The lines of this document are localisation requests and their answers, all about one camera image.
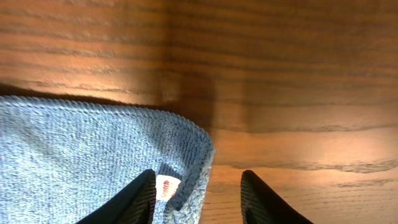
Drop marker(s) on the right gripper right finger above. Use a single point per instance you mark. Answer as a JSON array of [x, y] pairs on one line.
[[261, 205]]

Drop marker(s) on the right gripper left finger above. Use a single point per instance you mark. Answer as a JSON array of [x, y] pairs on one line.
[[134, 204]]

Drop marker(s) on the blue microfiber cloth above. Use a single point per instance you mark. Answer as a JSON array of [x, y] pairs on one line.
[[61, 160]]

